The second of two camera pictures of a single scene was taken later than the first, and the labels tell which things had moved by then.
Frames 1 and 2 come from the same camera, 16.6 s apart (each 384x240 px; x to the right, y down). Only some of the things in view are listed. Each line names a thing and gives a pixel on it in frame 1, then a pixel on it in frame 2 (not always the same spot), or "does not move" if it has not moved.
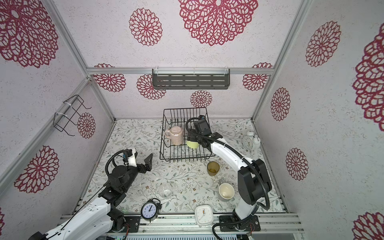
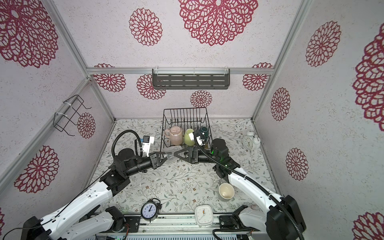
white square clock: [204, 215] does not move
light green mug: [192, 144] does not move
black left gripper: [147, 164] -> [153, 158]
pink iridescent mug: [176, 134] does not move
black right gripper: [191, 136] -> [193, 152]
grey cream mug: [226, 191] does not move
